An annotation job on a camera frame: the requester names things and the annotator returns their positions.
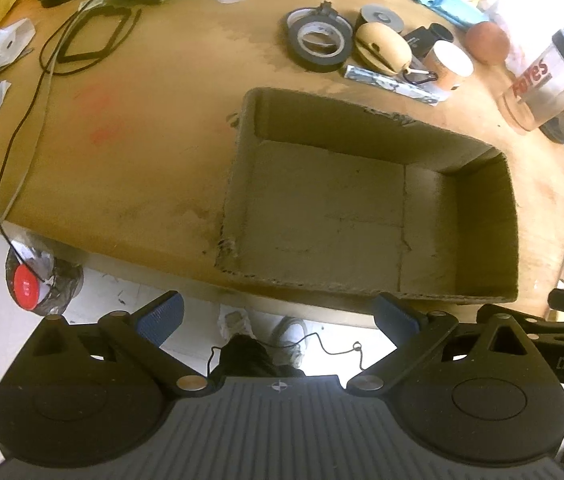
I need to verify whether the marbled grey stick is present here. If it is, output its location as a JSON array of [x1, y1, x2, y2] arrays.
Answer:
[[340, 64, 452, 106]]

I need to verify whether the white-lidded brown cylinder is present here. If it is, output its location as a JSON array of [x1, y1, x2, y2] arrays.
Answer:
[[423, 40, 474, 91]]

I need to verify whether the beige oval pouch with carabiner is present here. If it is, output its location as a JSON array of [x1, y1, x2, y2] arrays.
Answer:
[[355, 22, 412, 76]]

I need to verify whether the black square lens adapter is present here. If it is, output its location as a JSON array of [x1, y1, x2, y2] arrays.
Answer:
[[403, 23, 454, 58]]

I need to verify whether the black electrical tape roll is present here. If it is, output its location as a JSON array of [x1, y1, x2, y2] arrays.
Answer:
[[287, 13, 352, 73]]

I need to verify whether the grey-topped black cylinder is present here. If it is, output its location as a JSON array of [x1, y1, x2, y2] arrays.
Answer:
[[355, 3, 404, 34]]

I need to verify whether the small black ribbed knob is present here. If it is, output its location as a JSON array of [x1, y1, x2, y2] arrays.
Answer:
[[317, 1, 338, 20]]

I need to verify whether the open cardboard box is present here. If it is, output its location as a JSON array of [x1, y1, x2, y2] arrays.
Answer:
[[216, 88, 518, 304]]

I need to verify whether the clear shaker bottle grey lid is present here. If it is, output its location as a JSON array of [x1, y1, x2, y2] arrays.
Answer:
[[497, 28, 564, 131]]

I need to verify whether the red-orange apple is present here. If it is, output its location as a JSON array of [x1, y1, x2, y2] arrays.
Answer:
[[464, 22, 510, 65]]

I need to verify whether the white crumpled bag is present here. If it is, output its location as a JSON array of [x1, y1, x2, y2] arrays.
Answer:
[[0, 18, 36, 68]]

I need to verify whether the coiled black cable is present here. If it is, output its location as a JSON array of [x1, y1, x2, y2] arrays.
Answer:
[[38, 5, 143, 77]]

